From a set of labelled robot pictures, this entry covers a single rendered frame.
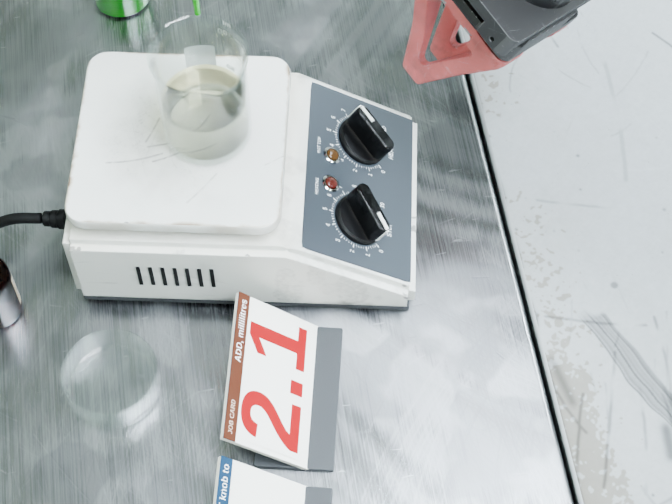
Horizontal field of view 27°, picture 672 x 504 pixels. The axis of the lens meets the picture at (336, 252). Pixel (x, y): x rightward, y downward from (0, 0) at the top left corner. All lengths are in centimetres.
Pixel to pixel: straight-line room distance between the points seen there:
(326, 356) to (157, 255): 12
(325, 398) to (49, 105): 28
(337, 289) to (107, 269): 13
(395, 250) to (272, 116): 11
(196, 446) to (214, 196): 14
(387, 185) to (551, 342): 13
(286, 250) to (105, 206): 10
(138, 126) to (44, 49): 18
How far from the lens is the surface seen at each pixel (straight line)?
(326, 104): 84
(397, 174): 85
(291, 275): 80
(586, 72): 95
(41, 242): 88
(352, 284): 80
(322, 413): 80
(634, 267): 87
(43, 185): 90
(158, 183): 79
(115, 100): 82
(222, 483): 75
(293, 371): 80
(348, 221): 80
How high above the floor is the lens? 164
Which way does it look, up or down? 59 degrees down
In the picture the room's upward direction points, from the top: straight up
